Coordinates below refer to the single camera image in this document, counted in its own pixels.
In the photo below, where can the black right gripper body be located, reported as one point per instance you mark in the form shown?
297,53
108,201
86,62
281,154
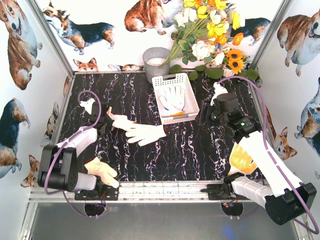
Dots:
203,114

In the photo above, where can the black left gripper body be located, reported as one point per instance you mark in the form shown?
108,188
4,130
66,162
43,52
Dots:
104,122

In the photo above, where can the white glove with yellow stripes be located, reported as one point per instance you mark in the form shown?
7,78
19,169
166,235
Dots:
120,121

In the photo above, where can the blue dotted white glove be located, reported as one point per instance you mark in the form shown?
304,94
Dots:
173,101

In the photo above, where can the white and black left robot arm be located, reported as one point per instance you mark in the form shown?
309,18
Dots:
58,167

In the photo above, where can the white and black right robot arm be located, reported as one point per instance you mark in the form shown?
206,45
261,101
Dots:
256,171

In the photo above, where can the white plastic storage basket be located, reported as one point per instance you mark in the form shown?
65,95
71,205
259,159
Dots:
191,108

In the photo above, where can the plain white cotton glove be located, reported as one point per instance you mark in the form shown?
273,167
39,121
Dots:
144,134

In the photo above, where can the cream leather glove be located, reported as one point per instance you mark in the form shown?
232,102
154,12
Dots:
103,170

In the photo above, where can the orange dotted glove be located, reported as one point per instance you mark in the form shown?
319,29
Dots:
240,161

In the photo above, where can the grey metal bucket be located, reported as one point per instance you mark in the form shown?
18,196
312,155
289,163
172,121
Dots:
155,63

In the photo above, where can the artificial flower bouquet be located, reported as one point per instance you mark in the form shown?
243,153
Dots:
210,31

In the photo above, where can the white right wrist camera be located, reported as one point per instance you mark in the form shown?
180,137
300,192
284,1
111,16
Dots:
218,90

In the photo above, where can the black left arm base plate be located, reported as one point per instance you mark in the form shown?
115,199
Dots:
103,192

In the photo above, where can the aluminium front rail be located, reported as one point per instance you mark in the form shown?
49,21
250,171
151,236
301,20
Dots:
160,192

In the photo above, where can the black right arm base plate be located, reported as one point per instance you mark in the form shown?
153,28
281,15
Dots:
221,192

